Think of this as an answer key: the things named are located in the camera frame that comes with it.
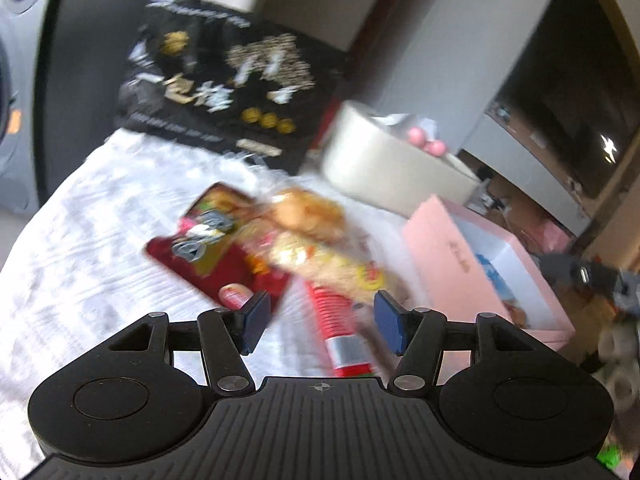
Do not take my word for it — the white knitted blanket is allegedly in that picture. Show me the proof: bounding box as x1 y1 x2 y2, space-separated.
0 130 431 461

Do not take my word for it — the white tissue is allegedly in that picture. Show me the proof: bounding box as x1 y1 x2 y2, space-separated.
370 112 438 133

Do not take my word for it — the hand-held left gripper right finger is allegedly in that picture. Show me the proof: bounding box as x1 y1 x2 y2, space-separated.
374 290 540 394

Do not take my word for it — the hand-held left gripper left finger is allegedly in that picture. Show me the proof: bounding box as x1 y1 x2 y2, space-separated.
102 291 272 396

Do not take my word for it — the cream tissue box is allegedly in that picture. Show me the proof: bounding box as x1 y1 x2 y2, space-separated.
320 100 483 218

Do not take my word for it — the grey wooden television cabinet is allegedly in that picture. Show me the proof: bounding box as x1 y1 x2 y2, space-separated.
460 105 601 261

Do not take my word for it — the grey washing machine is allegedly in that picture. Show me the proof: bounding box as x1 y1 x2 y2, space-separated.
0 0 63 216

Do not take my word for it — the large black snack bag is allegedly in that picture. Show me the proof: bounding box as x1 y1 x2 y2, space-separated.
112 0 348 176

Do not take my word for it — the red candy strip packet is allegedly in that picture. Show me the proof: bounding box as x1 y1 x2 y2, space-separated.
305 280 388 378

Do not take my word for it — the pink sausage snack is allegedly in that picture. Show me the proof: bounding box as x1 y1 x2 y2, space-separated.
219 284 253 311

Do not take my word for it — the white toilet paper roll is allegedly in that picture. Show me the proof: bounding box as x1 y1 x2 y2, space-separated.
597 326 637 362
606 364 640 407

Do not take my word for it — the red chicken snack packet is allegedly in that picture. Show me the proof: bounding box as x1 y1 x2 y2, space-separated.
145 182 296 311

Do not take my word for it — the clear yellow snack packet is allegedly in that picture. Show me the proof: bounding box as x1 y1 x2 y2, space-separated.
235 187 388 308

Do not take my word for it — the pink cardboard box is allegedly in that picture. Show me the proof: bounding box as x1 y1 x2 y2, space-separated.
402 195 576 346

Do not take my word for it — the black television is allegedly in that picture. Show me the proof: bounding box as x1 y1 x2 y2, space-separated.
495 0 640 201

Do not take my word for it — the orange snack packet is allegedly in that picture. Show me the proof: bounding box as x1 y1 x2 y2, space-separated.
502 297 531 328

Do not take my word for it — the pink bag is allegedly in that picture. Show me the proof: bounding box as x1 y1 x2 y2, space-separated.
520 215 571 256

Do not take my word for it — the dark grey panel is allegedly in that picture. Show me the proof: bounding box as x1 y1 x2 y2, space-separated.
32 0 211 201

